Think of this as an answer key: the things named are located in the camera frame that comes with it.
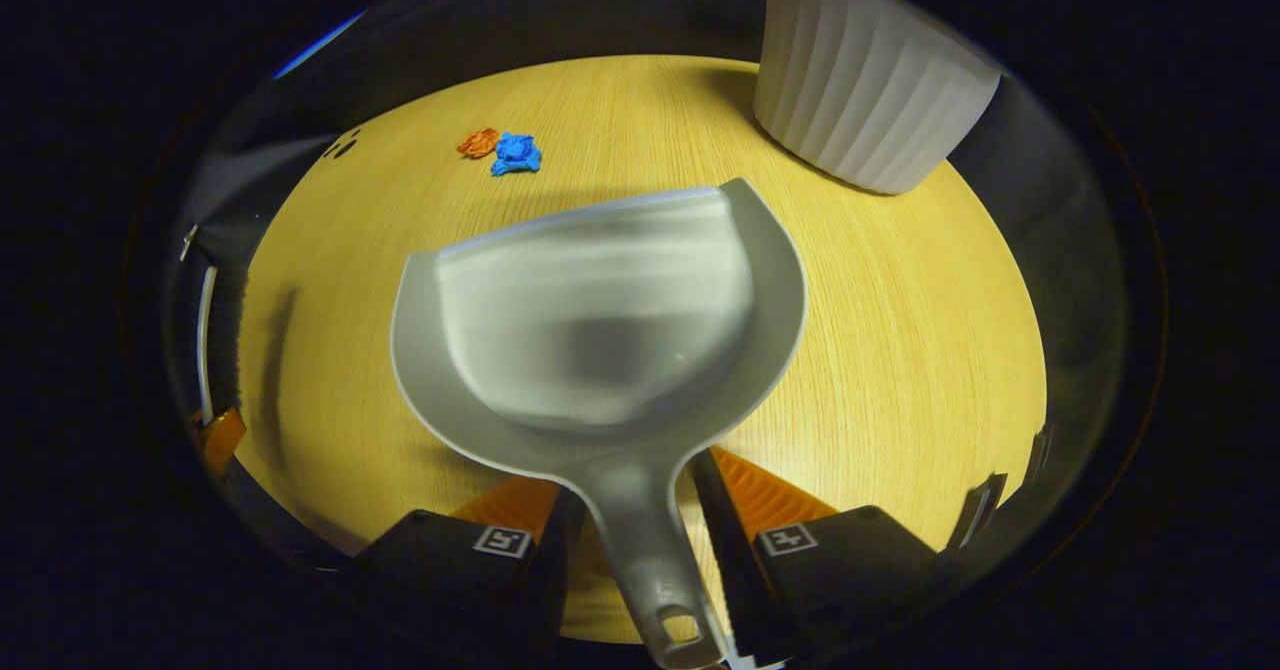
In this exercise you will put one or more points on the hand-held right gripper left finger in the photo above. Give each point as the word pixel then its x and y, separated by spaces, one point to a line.
pixel 550 580

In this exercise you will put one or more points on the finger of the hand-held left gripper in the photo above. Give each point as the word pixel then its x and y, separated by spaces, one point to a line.
pixel 222 440

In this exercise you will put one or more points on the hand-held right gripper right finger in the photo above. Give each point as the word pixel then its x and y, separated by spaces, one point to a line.
pixel 740 570

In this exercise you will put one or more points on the white plastic dustpan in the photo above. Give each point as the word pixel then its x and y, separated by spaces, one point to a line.
pixel 600 330

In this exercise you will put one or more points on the orange paper scrap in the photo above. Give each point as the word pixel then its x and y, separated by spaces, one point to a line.
pixel 479 143

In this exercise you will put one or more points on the blue paper scrap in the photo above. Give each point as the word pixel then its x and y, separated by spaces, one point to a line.
pixel 516 155

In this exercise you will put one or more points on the white ribbed garbage bin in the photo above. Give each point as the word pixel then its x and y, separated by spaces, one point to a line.
pixel 870 80

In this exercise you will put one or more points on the wooden desktop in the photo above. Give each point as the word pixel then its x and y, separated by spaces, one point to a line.
pixel 900 350

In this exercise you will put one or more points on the small white tag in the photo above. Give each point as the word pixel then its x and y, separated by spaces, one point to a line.
pixel 188 242

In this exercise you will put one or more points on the black backdrop cloth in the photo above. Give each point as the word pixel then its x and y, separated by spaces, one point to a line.
pixel 600 10

